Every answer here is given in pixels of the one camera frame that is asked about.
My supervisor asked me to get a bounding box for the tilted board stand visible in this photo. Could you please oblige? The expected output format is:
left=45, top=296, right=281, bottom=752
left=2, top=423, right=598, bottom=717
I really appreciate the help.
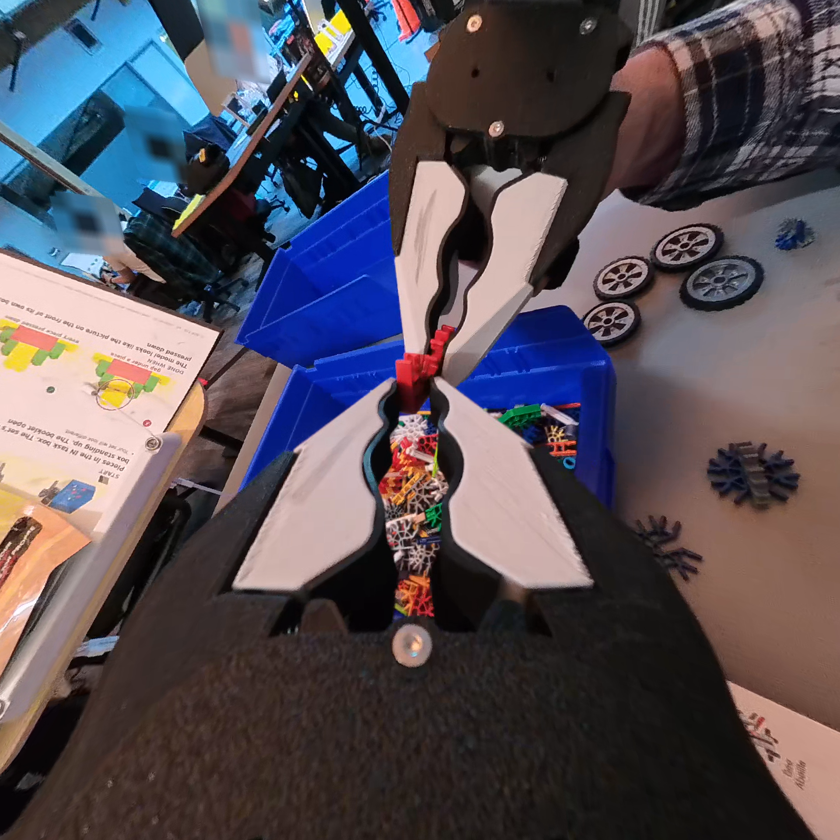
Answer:
left=0, top=381, right=208, bottom=729

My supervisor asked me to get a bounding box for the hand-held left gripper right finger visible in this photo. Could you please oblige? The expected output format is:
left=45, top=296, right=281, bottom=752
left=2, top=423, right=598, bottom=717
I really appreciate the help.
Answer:
left=434, top=380, right=595, bottom=594

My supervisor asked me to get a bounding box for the pile of colourful toy pieces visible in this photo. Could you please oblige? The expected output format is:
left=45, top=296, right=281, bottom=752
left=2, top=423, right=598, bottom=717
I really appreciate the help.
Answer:
left=381, top=401, right=582, bottom=618

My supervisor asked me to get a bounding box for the paper sheet on table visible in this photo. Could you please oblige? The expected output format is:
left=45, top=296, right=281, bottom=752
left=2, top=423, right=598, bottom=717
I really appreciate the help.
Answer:
left=726, top=680, right=840, bottom=804

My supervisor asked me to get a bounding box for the empty blue plastic bin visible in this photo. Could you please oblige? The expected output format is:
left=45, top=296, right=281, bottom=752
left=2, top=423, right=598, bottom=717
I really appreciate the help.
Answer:
left=237, top=168, right=401, bottom=368

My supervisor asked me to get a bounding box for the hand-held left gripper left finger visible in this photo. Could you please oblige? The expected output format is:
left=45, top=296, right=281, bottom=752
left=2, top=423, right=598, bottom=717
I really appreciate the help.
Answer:
left=231, top=380, right=399, bottom=594

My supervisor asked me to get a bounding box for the small blue toy piece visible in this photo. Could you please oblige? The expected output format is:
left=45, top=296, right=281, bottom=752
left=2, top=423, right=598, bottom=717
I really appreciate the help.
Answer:
left=705, top=441, right=800, bottom=510
left=629, top=514, right=704, bottom=581
left=773, top=217, right=816, bottom=253

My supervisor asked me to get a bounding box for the white instruction sheet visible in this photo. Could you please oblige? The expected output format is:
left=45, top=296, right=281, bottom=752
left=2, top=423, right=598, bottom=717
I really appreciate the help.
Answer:
left=0, top=250, right=221, bottom=506

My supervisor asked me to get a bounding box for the person's right forearm plaid sleeve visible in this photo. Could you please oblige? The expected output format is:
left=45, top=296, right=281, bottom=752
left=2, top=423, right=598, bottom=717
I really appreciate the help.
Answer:
left=628, top=0, right=840, bottom=211

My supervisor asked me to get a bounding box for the red toy connector piece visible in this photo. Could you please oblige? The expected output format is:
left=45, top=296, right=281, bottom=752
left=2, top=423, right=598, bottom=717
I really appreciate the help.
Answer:
left=393, top=323, right=463, bottom=387

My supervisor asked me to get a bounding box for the person's right hand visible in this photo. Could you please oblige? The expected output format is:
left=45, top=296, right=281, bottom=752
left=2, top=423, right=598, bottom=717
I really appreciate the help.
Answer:
left=609, top=48, right=686, bottom=200

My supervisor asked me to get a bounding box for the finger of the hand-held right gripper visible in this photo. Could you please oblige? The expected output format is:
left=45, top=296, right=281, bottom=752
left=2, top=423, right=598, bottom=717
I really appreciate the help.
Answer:
left=440, top=168, right=572, bottom=382
left=392, top=155, right=476, bottom=358

